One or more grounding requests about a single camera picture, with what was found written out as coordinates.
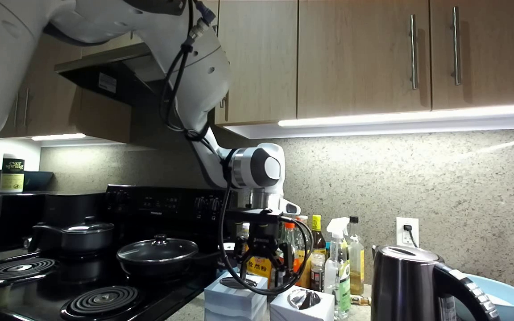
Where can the yellow oil bottle tan cap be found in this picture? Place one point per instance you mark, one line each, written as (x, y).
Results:
(261, 267)

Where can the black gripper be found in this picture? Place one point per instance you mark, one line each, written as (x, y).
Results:
(267, 237)

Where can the light blue bowl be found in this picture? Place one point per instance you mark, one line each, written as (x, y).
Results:
(508, 300)

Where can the black capped clear bottle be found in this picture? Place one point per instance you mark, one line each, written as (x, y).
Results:
(358, 260)

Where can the green label jar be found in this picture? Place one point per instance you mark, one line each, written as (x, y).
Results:
(12, 175)

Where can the pale capped condiment bottle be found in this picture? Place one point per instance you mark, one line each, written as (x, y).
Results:
(303, 255)

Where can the wooden cabinet beside hood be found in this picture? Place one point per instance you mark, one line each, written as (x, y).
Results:
(49, 100)

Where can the clear spray bottle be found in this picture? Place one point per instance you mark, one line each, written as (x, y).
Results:
(336, 278)

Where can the black frying pan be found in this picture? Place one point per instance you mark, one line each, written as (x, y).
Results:
(156, 264)

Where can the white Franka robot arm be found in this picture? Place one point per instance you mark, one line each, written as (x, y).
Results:
(197, 77)

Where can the black pot lid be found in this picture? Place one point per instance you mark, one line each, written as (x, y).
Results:
(74, 225)

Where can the wrist mounted camera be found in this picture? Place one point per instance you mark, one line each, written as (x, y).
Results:
(285, 207)

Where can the white stacked box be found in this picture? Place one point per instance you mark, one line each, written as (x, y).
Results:
(231, 300)

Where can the black cooking pot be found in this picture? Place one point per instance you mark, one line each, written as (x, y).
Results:
(72, 243)

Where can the wooden upper cabinets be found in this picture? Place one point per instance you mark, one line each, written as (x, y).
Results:
(358, 53)

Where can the yellow capped dark bottle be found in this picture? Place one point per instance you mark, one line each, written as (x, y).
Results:
(317, 237)

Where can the black electric stove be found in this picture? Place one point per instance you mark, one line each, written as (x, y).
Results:
(151, 207)

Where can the orange capped sauce bottle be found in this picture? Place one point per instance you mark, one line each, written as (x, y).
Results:
(290, 237)

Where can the steel electric kettle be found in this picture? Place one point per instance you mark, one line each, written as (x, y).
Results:
(402, 285)

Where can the under cabinet light strip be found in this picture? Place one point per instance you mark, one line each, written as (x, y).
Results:
(419, 116)

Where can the glass pan lid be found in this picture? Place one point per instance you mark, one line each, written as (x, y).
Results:
(158, 246)

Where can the coil stove burner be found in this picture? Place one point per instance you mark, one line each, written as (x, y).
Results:
(101, 301)
(19, 269)

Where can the white wall outlet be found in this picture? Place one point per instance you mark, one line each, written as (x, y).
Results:
(401, 228)

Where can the black power plug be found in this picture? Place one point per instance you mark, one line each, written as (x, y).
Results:
(410, 232)

